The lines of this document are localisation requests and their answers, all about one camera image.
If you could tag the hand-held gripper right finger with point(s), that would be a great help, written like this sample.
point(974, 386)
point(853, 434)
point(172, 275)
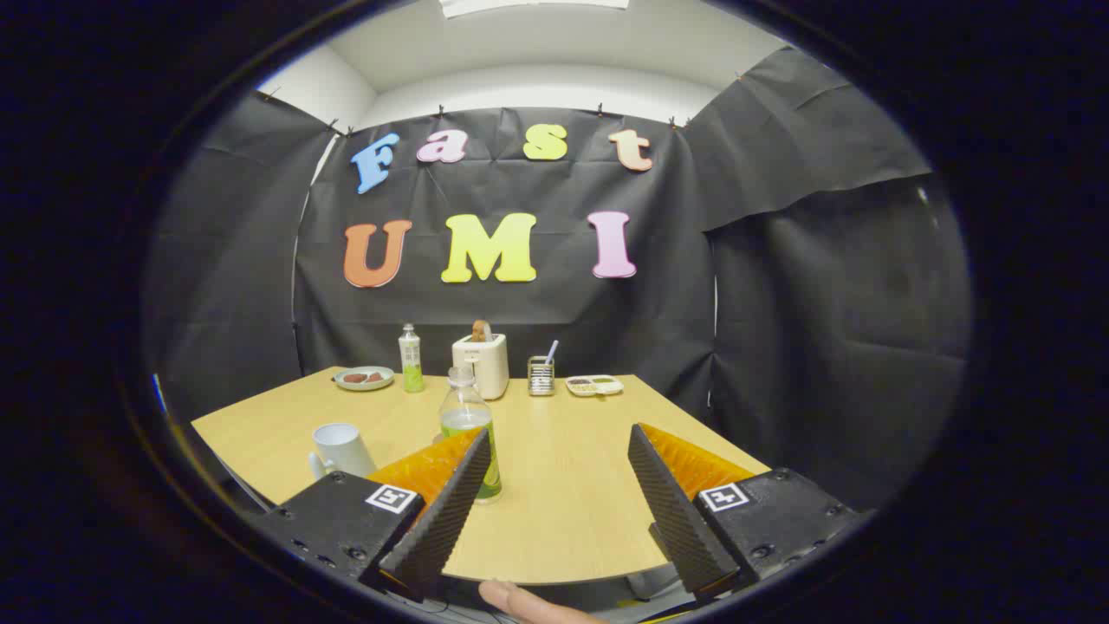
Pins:
point(671, 511)

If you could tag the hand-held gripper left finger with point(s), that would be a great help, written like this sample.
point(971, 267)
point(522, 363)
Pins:
point(446, 520)

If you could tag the clear juice bottle green label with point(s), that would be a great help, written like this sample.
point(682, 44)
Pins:
point(465, 407)

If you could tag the white cup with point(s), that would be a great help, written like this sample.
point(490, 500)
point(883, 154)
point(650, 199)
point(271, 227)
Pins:
point(342, 451)

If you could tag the small capped green tea bottle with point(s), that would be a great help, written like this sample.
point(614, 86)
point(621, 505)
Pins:
point(411, 364)

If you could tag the wooden table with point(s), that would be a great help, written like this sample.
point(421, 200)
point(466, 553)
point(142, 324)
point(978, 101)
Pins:
point(563, 485)

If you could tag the white divided dish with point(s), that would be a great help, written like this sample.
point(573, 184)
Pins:
point(598, 386)

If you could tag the pale green plate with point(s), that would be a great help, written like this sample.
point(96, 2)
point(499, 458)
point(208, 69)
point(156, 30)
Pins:
point(364, 386)

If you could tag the white toaster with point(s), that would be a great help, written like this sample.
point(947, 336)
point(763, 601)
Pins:
point(485, 364)

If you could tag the brown bread slice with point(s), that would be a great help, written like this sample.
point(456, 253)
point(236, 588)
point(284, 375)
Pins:
point(481, 331)

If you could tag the white straw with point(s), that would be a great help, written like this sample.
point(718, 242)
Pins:
point(552, 351)

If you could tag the black backdrop cloth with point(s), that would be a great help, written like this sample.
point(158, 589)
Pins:
point(693, 303)

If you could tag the ceiling light panel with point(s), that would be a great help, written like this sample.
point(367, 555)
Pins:
point(533, 7)

